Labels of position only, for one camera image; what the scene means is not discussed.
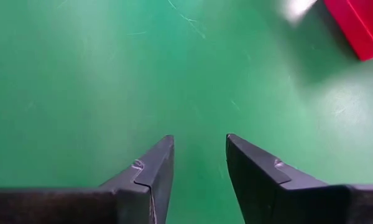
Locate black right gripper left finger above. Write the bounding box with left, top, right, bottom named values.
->
left=0, top=135, right=175, bottom=224

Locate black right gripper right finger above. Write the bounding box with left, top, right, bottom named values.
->
left=226, top=134, right=373, bottom=224

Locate red plastic bin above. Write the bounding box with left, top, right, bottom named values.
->
left=323, top=0, right=373, bottom=62

